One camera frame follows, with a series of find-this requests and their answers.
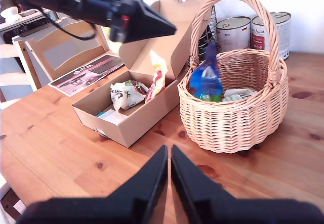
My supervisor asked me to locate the wire utensil holder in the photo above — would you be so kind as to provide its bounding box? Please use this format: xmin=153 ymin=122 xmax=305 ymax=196
xmin=186 ymin=5 xmax=219 ymax=67

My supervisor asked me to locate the pale wooden chair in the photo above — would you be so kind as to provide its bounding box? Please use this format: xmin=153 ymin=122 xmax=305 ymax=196
xmin=0 ymin=43 xmax=35 ymax=111

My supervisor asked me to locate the white red Maltesers bag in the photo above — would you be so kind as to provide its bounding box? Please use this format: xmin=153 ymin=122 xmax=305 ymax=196
xmin=145 ymin=51 xmax=169 ymax=103

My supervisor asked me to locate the white label tin can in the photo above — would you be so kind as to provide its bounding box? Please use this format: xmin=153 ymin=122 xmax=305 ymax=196
xmin=216 ymin=16 xmax=252 ymax=54

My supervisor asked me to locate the brown cardboard box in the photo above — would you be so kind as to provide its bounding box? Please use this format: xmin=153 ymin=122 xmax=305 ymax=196
xmin=72 ymin=0 xmax=212 ymax=149

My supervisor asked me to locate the red label tin can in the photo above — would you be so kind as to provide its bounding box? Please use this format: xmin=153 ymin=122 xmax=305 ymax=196
xmin=251 ymin=11 xmax=292 ymax=60

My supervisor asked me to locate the small white carton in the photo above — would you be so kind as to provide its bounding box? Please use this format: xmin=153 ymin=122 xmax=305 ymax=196
xmin=97 ymin=109 xmax=128 ymax=126

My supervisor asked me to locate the white bowl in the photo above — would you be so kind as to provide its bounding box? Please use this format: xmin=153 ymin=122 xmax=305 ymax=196
xmin=0 ymin=6 xmax=22 ymax=24

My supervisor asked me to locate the woven wicker basket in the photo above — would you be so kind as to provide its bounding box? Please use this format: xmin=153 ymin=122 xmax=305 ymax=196
xmin=177 ymin=0 xmax=290 ymax=154

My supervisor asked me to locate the black cable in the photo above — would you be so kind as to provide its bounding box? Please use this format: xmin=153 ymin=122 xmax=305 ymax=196
xmin=35 ymin=6 xmax=98 ymax=41

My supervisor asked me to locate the blue candy bag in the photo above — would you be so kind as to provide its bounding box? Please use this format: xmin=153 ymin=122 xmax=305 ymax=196
xmin=189 ymin=43 xmax=224 ymax=102

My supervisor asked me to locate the black pink leaflet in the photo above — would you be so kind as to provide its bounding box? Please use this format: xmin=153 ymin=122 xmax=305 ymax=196
xmin=48 ymin=54 xmax=125 ymax=98

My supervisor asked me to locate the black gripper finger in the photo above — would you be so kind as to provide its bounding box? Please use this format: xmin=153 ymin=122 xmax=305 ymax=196
xmin=107 ymin=145 xmax=169 ymax=224
xmin=118 ymin=0 xmax=177 ymax=44
xmin=171 ymin=145 xmax=236 ymax=224

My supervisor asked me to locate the white green brown egg bag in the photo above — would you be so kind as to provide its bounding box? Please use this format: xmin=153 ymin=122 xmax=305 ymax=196
xmin=222 ymin=87 xmax=259 ymax=103
xmin=110 ymin=80 xmax=149 ymax=112

